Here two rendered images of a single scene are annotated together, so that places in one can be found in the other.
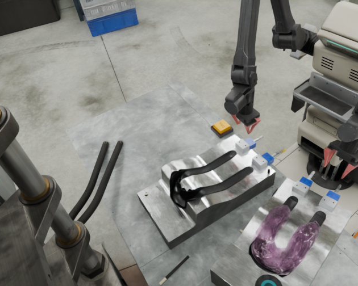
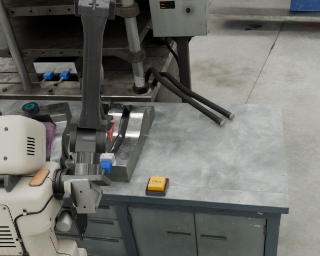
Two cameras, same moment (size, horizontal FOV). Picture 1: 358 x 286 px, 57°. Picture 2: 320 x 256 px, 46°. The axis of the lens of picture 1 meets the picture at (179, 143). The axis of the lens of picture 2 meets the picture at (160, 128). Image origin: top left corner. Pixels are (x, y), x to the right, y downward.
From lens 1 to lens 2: 2.15 m
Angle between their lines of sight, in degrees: 87
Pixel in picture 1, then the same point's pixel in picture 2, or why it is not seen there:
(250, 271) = (45, 112)
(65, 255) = (126, 49)
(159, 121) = (223, 156)
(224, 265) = (61, 106)
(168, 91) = (268, 186)
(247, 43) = not seen: hidden behind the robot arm
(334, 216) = not seen: hidden behind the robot
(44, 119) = not seen: outside the picture
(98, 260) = (136, 87)
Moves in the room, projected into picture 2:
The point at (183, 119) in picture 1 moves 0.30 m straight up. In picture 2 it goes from (206, 172) to (203, 112)
